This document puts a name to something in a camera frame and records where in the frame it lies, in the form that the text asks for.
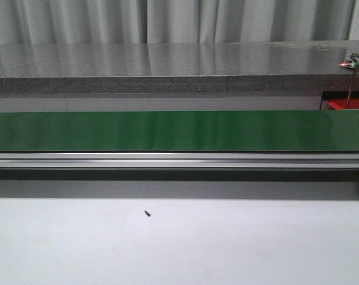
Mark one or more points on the grey stone counter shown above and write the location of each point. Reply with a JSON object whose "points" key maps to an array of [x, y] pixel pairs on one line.
{"points": [[177, 67]]}

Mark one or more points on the red plastic tray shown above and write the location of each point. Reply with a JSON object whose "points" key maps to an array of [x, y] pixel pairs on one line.
{"points": [[341, 104]]}

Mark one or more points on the green conveyor belt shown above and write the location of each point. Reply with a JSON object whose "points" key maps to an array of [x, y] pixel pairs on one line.
{"points": [[259, 130]]}

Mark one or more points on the small green circuit board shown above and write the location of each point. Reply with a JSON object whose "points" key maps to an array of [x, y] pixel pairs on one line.
{"points": [[353, 65]]}

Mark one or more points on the grey curtain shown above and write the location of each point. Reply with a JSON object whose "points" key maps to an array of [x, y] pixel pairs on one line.
{"points": [[104, 22]]}

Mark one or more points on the aluminium conveyor frame rail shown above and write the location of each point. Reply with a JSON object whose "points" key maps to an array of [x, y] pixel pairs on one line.
{"points": [[165, 175]]}

